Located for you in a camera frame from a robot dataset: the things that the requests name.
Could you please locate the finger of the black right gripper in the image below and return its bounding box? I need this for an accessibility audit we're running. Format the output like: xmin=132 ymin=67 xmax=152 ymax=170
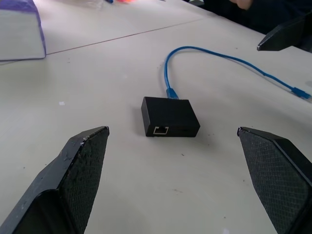
xmin=256 ymin=12 xmax=312 ymax=53

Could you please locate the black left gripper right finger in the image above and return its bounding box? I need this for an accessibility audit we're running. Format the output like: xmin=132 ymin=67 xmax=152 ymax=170
xmin=236 ymin=126 xmax=312 ymax=234

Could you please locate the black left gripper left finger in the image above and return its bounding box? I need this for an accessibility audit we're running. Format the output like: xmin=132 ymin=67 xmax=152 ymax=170
xmin=0 ymin=126 xmax=110 ymax=234

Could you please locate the small black ethernet box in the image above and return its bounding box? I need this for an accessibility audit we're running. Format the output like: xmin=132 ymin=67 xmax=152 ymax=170
xmin=141 ymin=96 xmax=201 ymax=138

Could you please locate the person in dark clothes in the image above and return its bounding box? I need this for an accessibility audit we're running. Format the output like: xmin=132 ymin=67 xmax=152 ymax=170
xmin=182 ymin=0 xmax=312 ymax=35

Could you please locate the white and purple box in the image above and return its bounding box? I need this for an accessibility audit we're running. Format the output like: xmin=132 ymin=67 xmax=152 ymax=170
xmin=0 ymin=0 xmax=47 ymax=61

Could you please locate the blue Ethernet cable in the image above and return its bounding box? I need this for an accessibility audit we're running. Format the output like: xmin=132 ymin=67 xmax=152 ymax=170
xmin=161 ymin=46 xmax=312 ymax=100

